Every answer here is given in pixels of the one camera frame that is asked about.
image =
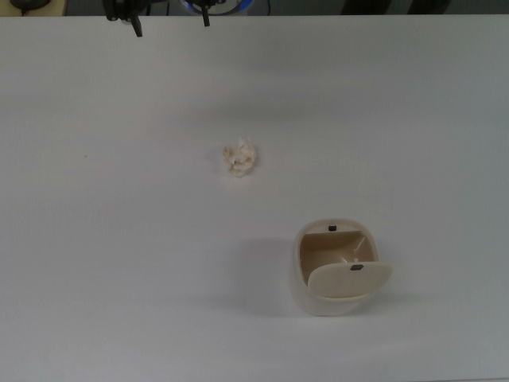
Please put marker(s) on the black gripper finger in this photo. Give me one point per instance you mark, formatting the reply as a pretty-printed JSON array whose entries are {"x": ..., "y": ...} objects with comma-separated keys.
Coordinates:
[
  {"x": 205, "y": 18},
  {"x": 136, "y": 27}
]

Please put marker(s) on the white paper trash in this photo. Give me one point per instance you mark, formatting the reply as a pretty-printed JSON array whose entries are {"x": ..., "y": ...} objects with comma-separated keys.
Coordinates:
[{"x": 239, "y": 158}]

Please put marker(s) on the small white bin with lid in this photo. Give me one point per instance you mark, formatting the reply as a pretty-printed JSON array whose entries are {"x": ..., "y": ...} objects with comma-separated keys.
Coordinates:
[{"x": 318, "y": 294}]

